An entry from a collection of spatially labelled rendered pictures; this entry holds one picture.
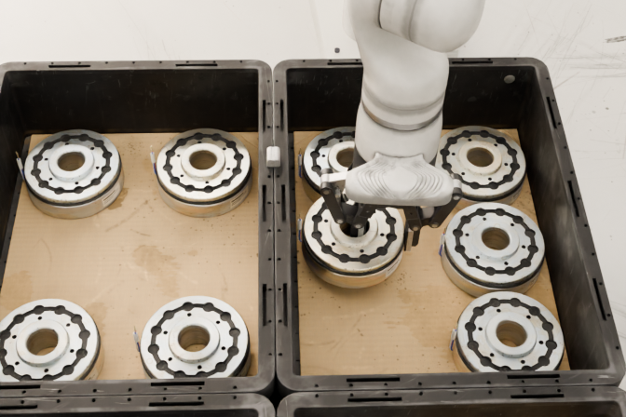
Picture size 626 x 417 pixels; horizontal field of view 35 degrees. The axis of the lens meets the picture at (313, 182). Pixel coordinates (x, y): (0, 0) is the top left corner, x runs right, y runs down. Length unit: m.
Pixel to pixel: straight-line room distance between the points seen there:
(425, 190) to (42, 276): 0.42
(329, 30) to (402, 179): 0.60
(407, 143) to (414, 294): 0.23
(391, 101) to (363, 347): 0.28
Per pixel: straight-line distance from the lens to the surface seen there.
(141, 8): 1.51
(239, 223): 1.06
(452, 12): 0.73
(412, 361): 0.98
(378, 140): 0.84
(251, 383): 0.85
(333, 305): 1.00
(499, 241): 1.05
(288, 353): 0.86
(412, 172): 0.84
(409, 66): 0.80
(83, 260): 1.05
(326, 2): 1.44
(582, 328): 0.96
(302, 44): 1.44
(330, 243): 0.98
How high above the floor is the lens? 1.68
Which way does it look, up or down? 51 degrees down
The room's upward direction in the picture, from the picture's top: 2 degrees clockwise
